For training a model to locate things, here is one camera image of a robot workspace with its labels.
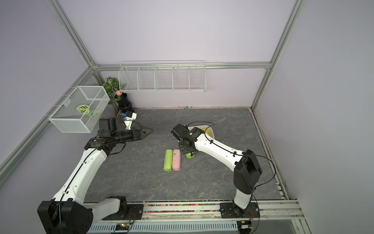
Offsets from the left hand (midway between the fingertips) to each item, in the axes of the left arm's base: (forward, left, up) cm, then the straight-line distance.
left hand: (149, 132), depth 74 cm
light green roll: (-8, -6, -24) cm, 27 cm away
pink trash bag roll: (-5, -12, -24) cm, 27 cm away
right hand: (-3, -19, -13) cm, 23 cm away
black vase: (+39, +27, -17) cm, 51 cm away
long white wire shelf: (+43, -17, +4) cm, 46 cm away
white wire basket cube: (+14, +37, +4) cm, 40 cm away
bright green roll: (-9, -20, -12) cm, 25 cm away
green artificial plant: (+40, +29, 0) cm, 49 cm away
